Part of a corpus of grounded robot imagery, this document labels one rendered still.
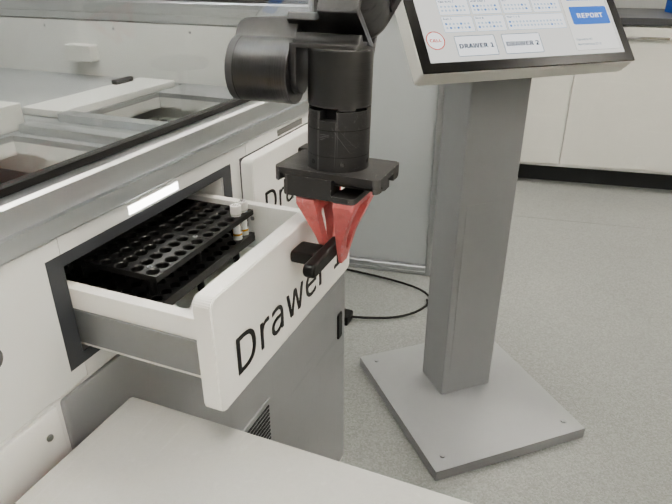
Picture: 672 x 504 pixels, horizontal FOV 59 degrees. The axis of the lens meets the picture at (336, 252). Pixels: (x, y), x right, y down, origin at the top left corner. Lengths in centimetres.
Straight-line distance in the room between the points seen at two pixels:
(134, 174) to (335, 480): 35
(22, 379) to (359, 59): 39
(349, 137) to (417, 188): 180
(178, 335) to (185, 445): 11
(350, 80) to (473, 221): 103
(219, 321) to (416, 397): 132
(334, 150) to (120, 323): 24
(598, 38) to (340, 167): 103
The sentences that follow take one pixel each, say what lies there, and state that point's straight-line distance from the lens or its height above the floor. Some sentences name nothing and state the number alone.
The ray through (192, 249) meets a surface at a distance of 61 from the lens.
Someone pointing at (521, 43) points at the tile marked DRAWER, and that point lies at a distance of 135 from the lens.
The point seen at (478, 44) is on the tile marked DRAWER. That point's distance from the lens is 130.
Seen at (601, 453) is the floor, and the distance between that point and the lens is 178.
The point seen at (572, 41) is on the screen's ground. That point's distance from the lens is 143.
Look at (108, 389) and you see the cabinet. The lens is 66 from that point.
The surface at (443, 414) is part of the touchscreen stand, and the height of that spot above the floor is 4.
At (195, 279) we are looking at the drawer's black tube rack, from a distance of 61.
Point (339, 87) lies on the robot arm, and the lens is 51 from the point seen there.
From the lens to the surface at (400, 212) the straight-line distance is 237.
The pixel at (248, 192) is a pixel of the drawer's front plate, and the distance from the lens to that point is 79.
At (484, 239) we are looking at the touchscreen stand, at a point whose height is 52.
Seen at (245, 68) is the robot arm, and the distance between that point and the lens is 54.
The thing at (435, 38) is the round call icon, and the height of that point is 102.
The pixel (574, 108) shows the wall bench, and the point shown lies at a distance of 354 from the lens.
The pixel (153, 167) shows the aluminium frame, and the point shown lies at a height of 97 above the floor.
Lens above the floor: 116
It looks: 26 degrees down
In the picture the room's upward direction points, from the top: straight up
